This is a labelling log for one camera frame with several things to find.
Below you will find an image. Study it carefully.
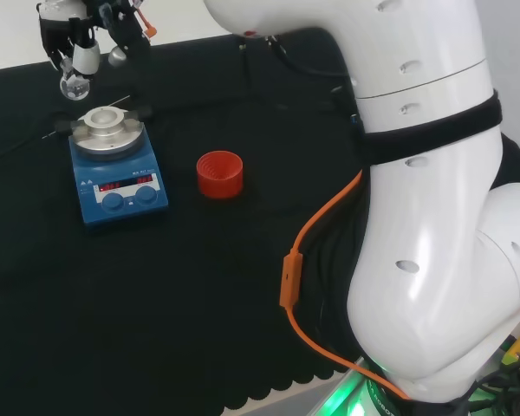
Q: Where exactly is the heater with blue base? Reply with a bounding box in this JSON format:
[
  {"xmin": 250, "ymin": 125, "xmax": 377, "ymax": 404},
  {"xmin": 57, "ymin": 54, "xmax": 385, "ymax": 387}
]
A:
[{"xmin": 55, "ymin": 105, "xmax": 170, "ymax": 236}]

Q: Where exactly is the black arm strap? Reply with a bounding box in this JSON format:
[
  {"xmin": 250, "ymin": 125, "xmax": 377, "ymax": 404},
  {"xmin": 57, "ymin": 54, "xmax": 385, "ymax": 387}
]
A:
[{"xmin": 354, "ymin": 88, "xmax": 504, "ymax": 168}]

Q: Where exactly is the orange cable with inline box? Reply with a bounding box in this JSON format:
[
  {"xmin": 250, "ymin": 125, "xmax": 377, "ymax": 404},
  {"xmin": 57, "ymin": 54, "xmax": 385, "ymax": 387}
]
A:
[{"xmin": 278, "ymin": 168, "xmax": 413, "ymax": 402}]

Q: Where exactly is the black heater power cable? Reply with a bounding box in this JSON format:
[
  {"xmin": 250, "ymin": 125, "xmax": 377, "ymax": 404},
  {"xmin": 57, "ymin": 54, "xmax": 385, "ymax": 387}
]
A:
[{"xmin": 0, "ymin": 125, "xmax": 58, "ymax": 165}]

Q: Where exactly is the black bench cloth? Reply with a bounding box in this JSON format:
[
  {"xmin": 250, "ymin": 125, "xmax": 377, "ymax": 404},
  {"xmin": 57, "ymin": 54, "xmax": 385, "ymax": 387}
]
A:
[{"xmin": 0, "ymin": 28, "xmax": 520, "ymax": 416}]

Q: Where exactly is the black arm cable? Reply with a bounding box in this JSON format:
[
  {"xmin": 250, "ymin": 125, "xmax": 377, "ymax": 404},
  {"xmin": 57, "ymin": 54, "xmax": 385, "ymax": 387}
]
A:
[{"xmin": 237, "ymin": 35, "xmax": 361, "ymax": 127}]

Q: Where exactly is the orange wrist camera cable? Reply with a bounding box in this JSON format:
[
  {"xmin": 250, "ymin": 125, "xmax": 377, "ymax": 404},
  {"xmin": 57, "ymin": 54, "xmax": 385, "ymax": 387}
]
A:
[{"xmin": 134, "ymin": 6, "xmax": 158, "ymax": 36}]

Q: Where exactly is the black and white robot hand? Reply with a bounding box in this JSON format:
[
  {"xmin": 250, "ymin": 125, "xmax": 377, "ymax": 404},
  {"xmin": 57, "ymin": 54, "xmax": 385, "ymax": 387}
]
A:
[{"xmin": 36, "ymin": 0, "xmax": 101, "ymax": 79}]

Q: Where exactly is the thin metal probe rod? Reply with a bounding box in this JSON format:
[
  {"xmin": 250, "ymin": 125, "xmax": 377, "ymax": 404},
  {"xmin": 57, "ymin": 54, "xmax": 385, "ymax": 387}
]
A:
[{"xmin": 41, "ymin": 95, "xmax": 132, "ymax": 140}]

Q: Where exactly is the clear round-bottom flask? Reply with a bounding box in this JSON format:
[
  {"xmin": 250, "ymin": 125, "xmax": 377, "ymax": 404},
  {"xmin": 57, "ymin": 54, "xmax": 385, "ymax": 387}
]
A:
[{"xmin": 59, "ymin": 58, "xmax": 91, "ymax": 102}]

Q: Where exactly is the pale grey base board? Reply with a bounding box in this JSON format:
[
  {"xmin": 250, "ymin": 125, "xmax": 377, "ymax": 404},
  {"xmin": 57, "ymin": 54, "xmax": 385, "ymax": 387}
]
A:
[{"xmin": 223, "ymin": 354, "xmax": 374, "ymax": 416}]

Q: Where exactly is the red ribbed flask holder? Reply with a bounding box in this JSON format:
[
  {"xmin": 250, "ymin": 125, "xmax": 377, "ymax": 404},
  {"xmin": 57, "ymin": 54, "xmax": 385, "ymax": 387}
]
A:
[{"xmin": 196, "ymin": 150, "xmax": 244, "ymax": 200}]

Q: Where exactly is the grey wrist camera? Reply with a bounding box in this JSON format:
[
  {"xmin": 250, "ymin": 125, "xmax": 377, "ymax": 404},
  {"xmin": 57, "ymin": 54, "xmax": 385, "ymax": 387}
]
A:
[{"xmin": 107, "ymin": 46, "xmax": 128, "ymax": 68}]

